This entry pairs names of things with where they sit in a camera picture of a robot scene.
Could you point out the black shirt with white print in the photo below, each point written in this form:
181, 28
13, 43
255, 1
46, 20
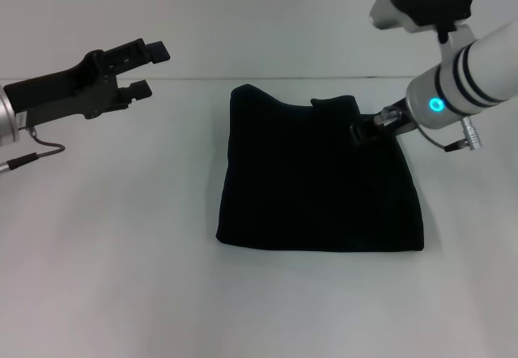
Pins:
315, 180

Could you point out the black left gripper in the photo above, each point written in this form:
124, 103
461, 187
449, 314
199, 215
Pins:
69, 90

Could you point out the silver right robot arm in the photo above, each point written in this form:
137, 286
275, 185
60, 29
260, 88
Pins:
477, 70

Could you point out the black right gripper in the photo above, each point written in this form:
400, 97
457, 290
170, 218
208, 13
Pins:
366, 131

